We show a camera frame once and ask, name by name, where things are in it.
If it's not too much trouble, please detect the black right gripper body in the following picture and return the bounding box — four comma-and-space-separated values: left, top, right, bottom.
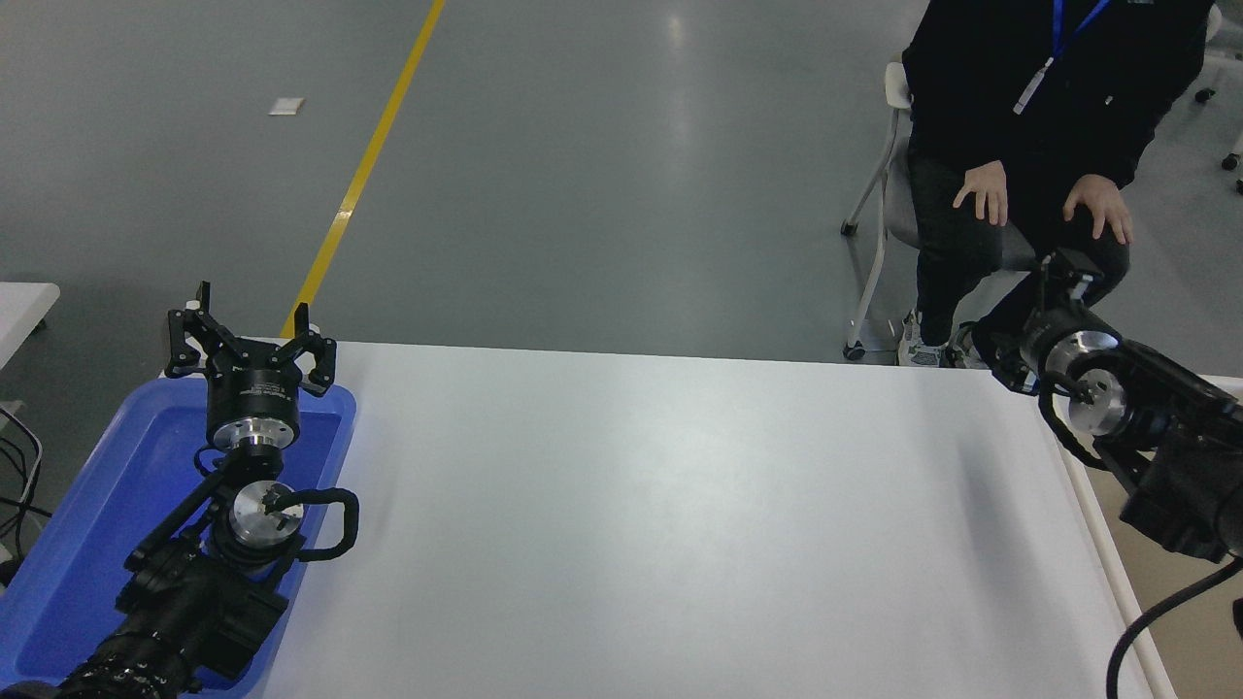
1010, 306, 1103, 380

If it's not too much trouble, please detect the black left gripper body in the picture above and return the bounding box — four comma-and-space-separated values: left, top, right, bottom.
206, 355, 302, 433

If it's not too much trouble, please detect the person's left hand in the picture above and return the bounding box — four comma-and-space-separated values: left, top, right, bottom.
1061, 175, 1134, 246

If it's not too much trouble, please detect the person's right hand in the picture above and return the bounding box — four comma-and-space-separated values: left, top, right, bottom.
952, 160, 1009, 227

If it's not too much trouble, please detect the small white side table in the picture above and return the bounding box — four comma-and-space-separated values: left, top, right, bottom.
0, 282, 61, 370

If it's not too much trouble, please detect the white wheeled chair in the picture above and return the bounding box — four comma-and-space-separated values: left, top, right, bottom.
1193, 0, 1243, 195
841, 60, 1040, 362

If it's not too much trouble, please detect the blue plastic tray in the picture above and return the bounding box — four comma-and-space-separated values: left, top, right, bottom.
0, 377, 358, 698

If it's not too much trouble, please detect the id badge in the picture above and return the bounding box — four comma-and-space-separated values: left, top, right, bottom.
1012, 56, 1056, 117

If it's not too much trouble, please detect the person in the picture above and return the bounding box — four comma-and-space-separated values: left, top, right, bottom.
896, 0, 1220, 370

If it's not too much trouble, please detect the large pale bin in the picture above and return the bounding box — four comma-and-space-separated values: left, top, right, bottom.
1054, 374, 1243, 699

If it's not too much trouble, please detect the black cable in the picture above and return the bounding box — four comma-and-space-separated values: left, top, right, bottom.
0, 403, 48, 569

